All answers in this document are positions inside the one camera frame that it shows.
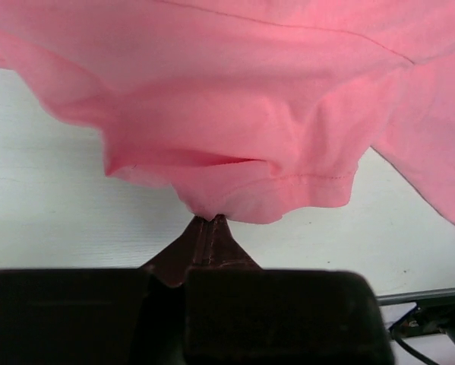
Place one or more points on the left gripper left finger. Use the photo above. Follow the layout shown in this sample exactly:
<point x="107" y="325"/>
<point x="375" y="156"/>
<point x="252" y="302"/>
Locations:
<point x="171" y="264"/>

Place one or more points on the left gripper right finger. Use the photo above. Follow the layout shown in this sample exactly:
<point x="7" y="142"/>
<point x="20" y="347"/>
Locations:
<point x="221" y="250"/>

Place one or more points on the pink t shirt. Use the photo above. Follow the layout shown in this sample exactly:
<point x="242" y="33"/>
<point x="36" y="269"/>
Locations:
<point x="249" y="109"/>

